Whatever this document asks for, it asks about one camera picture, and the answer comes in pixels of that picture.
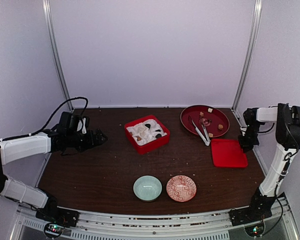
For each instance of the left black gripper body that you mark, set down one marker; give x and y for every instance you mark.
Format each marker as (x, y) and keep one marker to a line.
(81, 143)

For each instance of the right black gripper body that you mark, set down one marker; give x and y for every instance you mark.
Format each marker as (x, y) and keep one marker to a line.
(251, 137)

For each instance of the red square box lid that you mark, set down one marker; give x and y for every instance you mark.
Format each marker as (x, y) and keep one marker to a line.
(227, 153)

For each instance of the white handled serving tongs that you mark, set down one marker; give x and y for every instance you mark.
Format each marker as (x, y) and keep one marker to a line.
(203, 135)

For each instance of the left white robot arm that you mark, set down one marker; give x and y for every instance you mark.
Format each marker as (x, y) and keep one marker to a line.
(20, 147)

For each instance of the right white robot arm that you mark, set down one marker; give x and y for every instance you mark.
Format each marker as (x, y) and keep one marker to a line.
(286, 120)

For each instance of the red square chocolate box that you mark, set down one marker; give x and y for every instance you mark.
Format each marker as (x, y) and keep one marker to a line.
(152, 145)

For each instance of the dark red round tray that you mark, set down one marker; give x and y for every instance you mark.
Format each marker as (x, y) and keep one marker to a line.
(211, 119)

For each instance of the red patterned ceramic bowl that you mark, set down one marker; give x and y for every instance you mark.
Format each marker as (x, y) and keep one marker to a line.
(181, 188)

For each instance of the pale green ceramic bowl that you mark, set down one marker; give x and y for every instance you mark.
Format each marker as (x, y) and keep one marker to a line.
(147, 188)

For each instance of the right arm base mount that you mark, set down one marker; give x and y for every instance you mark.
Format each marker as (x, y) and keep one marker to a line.
(252, 221)

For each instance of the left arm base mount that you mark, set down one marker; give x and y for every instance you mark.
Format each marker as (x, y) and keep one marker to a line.
(58, 219)

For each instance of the aluminium front rail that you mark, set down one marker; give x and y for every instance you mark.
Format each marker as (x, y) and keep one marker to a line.
(213, 225)

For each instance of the left aluminium frame post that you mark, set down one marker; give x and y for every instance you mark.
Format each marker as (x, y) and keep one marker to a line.
(56, 58)

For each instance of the aluminium frame post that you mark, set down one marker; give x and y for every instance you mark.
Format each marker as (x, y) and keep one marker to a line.
(254, 30)
(56, 58)

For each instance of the right aluminium frame post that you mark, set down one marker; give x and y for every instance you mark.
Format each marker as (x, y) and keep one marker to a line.
(254, 30)

